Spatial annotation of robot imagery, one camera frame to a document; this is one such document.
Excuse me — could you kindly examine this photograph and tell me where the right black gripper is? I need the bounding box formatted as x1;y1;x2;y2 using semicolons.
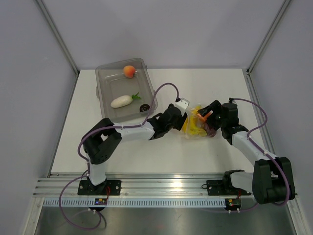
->
198;100;226;131

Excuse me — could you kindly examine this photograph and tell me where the left small circuit board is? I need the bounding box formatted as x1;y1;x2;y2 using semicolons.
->
94;198;108;206

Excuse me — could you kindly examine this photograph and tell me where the orange toy fruit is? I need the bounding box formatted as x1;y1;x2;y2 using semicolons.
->
197;111;213;122

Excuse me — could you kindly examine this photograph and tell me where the orange pink toy peach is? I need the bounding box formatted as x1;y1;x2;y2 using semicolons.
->
123;65;136;78

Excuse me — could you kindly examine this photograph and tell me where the small circuit board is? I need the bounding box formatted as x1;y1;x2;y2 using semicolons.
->
94;198;108;206
227;198;241;208

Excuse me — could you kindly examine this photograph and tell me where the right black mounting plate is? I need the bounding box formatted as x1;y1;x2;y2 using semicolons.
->
206;180;239;196

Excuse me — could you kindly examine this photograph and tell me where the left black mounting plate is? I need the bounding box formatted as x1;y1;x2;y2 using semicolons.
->
77;180;121;196

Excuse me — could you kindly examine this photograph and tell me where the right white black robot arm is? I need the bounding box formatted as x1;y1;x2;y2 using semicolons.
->
197;98;296;206

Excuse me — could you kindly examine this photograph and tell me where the clear grey plastic bin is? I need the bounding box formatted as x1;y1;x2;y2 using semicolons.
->
95;58;158;122

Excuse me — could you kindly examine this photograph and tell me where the dark red toy plum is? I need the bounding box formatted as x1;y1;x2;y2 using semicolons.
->
204;123;217;138

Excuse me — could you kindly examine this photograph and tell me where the white slotted cable duct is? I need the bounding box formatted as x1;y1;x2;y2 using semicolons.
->
44;198;226;208

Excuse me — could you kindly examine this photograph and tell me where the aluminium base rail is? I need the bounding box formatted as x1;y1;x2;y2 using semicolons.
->
33;172;299;198

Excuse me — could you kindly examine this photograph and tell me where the right aluminium frame post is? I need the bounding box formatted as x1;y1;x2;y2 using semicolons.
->
246;0;292;76

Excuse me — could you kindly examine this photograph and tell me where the dark round toy fruit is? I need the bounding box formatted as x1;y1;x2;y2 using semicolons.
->
139;104;150;112

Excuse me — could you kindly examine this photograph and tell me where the yellow white-dotted toy food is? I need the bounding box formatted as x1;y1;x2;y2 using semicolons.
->
182;105;207;139

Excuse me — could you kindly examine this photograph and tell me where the black mounting plate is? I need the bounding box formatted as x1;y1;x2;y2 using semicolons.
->
77;180;121;196
206;180;239;196

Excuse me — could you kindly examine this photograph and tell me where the clear zip top bag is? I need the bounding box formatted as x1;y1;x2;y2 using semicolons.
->
181;104;217;139

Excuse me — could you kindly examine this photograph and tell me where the white toy food piece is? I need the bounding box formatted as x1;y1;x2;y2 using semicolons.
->
111;93;142;109

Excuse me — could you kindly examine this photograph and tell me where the left aluminium frame post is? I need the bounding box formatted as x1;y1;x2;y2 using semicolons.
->
34;0;80;77

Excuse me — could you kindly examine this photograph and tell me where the aluminium frame post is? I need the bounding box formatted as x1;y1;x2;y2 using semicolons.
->
246;0;292;76
34;0;80;77

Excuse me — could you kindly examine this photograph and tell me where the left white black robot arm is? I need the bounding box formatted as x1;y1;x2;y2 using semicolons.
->
78;99;189;195

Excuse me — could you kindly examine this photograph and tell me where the right small circuit board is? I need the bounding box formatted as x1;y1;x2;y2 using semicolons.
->
227;198;241;208

